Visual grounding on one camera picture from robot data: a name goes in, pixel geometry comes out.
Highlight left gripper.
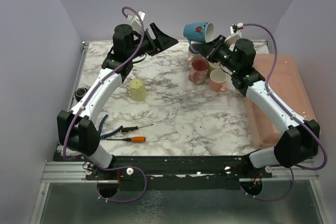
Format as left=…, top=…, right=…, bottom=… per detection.
left=128, top=23, right=177, bottom=59

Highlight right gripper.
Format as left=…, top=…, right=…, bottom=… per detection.
left=194, top=35, right=239, bottom=73

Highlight black mounting base plate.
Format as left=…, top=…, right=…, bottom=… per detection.
left=83, top=155, right=271, bottom=191

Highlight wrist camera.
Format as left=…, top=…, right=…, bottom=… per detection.
left=126, top=10, right=145, bottom=33
left=225, top=23, right=244, bottom=46

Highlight salmon pink mug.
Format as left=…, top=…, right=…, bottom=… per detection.
left=209, top=69, right=228, bottom=92

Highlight black handled screwdriver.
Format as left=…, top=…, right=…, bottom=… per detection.
left=120, top=124, right=153, bottom=134

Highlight orange handled screwdriver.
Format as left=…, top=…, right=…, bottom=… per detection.
left=105, top=136, right=146, bottom=143

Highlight yellow-green faceted mug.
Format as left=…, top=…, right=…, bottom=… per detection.
left=130, top=78, right=146, bottom=102

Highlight pink spectrum mug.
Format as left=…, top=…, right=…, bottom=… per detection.
left=188, top=58, right=209, bottom=84

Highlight blue handled pliers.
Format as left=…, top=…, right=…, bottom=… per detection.
left=98, top=114, right=123, bottom=140

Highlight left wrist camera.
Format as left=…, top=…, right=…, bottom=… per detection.
left=126, top=10, right=145, bottom=33

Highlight light green mug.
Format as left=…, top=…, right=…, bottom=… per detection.
left=207, top=62, right=221, bottom=77

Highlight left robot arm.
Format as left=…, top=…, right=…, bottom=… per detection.
left=57, top=23, right=178, bottom=179

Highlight pink storage bin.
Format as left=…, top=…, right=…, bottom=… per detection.
left=244, top=54, right=316, bottom=149

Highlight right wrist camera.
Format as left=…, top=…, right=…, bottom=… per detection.
left=225, top=23, right=244, bottom=46

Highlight black mug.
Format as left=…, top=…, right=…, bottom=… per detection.
left=74, top=88, right=88, bottom=102

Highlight blue mug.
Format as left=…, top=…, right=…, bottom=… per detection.
left=183, top=22, right=214, bottom=51

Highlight aluminium rail frame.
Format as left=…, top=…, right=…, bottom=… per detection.
left=33, top=40, right=324, bottom=223

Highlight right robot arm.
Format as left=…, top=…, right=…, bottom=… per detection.
left=194, top=36, right=320, bottom=177

